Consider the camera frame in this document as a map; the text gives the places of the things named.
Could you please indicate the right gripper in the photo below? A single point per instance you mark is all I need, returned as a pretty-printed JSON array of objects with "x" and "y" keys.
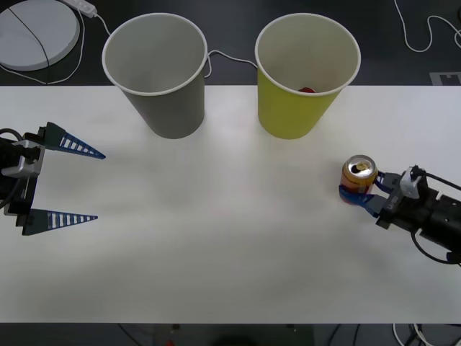
[{"x": 403, "y": 212}]

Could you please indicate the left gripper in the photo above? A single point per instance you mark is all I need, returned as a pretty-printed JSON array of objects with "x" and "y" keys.
[{"x": 30, "y": 194}]

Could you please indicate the orange drink can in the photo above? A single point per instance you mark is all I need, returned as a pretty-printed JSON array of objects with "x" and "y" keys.
[{"x": 358, "y": 180}]

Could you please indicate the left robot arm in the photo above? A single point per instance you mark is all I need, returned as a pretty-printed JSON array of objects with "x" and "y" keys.
[{"x": 7, "y": 151}]

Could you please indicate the yellow-green plastic bin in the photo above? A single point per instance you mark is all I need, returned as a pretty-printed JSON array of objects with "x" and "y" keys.
[{"x": 288, "y": 115}]

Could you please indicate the grey floor marker tag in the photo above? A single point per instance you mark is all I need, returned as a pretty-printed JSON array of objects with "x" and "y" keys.
[{"x": 437, "y": 78}]

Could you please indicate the red can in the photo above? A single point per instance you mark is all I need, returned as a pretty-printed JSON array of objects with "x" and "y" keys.
[{"x": 307, "y": 89}]

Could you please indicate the grey plastic bin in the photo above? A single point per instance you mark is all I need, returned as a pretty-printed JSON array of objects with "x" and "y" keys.
[{"x": 173, "y": 115}]

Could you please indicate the pale grey round disc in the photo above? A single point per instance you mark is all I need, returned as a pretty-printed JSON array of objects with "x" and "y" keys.
[{"x": 29, "y": 36}]

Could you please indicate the white power strip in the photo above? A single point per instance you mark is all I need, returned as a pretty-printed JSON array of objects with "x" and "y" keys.
[{"x": 84, "y": 6}]

